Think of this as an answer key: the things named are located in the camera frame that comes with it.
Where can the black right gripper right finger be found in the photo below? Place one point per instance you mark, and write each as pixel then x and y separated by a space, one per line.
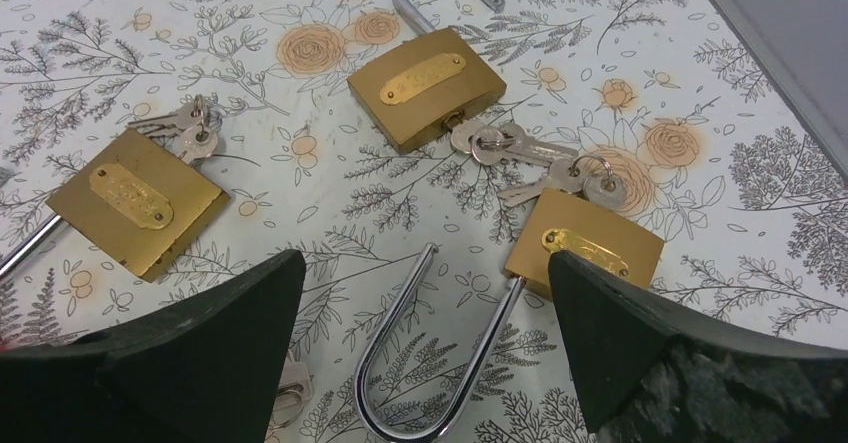
pixel 647 369

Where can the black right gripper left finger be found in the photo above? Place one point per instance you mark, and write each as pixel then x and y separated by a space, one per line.
pixel 205 369

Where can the silver keys of cable lock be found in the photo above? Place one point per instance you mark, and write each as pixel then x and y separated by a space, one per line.
pixel 295 390

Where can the brass padlock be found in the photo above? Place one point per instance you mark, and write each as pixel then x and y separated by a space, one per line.
pixel 583 225
pixel 136 201
pixel 427 86

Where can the keys of padlock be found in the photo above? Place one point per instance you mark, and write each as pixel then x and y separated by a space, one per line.
pixel 194 138
pixel 490 145
pixel 589 176

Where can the floral patterned table mat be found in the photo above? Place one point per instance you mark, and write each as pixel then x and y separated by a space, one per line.
pixel 752 215

